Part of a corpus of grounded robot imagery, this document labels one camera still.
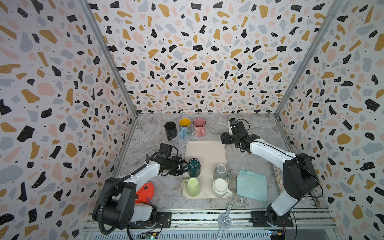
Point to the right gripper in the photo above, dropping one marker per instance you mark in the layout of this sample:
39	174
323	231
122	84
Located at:
227	138

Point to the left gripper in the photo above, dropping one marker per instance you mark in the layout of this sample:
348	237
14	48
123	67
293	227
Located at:
178	170

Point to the dark green mug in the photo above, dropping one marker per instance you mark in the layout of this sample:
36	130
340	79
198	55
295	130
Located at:
194	168

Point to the grey mug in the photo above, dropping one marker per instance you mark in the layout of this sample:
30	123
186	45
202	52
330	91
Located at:
221	172

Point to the pink mug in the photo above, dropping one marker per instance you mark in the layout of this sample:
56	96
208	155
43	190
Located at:
200	127

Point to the black mug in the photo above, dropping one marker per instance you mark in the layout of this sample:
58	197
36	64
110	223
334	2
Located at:
171	130

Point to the light blue mug yellow inside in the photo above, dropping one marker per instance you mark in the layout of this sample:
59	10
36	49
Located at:
185	128

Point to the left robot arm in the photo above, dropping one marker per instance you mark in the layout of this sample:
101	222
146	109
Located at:
116	207

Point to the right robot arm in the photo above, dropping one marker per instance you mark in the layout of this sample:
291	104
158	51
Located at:
299	175

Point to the light green mug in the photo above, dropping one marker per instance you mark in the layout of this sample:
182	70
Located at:
193	187

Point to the white mug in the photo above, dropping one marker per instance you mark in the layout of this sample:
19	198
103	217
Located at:
221	188

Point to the beige tray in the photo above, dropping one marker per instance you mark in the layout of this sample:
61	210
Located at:
210	155

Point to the red fish plush toy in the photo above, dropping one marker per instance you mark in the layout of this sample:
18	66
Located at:
145	194

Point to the teal cloth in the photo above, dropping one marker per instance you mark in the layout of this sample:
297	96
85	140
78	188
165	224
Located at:
252	185

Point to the glitter bottle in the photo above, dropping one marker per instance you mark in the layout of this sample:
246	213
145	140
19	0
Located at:
279	178

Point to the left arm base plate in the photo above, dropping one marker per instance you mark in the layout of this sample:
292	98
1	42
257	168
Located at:
162	220

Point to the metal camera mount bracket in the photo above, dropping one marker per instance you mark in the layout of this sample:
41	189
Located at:
224	220

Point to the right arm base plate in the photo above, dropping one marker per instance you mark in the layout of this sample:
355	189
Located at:
266	219

